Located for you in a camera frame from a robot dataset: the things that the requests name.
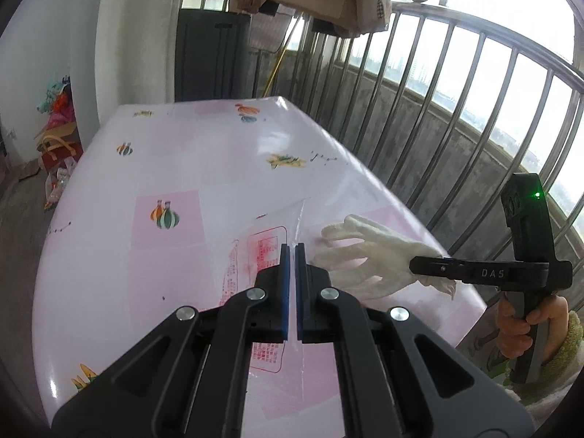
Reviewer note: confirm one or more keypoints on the colourful cloth pile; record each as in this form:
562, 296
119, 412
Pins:
57, 105

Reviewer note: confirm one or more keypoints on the dark green cabinet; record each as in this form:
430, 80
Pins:
210, 54

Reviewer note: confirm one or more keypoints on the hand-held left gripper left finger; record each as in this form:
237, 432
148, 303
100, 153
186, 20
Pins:
285, 301

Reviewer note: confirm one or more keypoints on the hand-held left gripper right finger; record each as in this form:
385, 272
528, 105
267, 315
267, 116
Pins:
299, 301

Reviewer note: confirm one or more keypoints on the yellow stick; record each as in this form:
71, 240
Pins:
273, 73

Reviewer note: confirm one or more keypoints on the white tissue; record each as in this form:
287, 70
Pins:
383, 255

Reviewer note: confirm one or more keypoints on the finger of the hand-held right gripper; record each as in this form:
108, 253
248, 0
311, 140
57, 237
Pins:
479, 273

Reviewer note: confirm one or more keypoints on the grey board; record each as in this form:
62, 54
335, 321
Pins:
269, 32

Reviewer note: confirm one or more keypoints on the metal railing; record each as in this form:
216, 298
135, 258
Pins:
456, 19

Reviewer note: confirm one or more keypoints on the clear red print bag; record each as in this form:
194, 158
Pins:
262, 246

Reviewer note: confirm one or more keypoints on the person's right hand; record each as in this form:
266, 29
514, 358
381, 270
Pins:
508, 337

